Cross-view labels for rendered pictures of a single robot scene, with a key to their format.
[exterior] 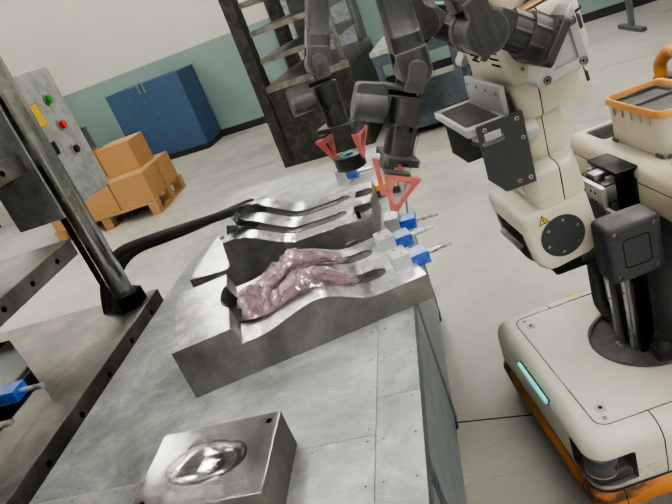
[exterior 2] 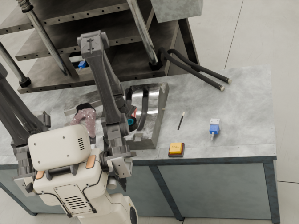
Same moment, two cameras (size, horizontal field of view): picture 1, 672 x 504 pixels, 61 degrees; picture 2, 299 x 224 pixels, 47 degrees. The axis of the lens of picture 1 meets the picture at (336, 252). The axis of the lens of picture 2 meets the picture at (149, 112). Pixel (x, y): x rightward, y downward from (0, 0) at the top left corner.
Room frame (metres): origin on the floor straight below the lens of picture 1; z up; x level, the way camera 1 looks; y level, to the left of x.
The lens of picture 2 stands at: (1.87, -1.42, 2.20)
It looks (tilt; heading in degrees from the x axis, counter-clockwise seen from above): 41 degrees down; 104
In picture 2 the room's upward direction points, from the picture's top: 24 degrees counter-clockwise
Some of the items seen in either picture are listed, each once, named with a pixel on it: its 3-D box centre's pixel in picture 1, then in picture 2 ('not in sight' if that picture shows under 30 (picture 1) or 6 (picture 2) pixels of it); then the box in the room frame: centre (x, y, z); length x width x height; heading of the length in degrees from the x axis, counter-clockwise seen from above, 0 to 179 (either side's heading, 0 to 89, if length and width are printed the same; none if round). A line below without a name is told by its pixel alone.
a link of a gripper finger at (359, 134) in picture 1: (353, 141); not in sight; (1.42, -0.14, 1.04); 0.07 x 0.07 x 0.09; 57
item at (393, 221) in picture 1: (412, 220); not in sight; (1.29, -0.20, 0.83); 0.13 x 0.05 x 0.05; 72
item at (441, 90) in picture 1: (427, 59); not in sight; (5.66, -1.52, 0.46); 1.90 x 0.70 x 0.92; 159
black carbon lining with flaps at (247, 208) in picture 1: (282, 214); (134, 106); (1.43, 0.09, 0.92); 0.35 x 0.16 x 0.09; 76
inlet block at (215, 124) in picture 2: (355, 171); (213, 130); (1.84, -0.16, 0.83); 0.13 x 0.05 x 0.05; 68
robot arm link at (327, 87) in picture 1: (325, 93); (118, 99); (1.43, -0.12, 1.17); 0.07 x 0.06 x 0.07; 94
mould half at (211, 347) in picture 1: (297, 295); (84, 126); (1.07, 0.11, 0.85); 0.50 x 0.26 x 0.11; 93
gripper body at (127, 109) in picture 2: (335, 116); (122, 108); (1.43, -0.12, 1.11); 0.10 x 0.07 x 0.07; 57
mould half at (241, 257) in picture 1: (285, 230); (139, 110); (1.44, 0.11, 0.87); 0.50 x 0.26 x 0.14; 76
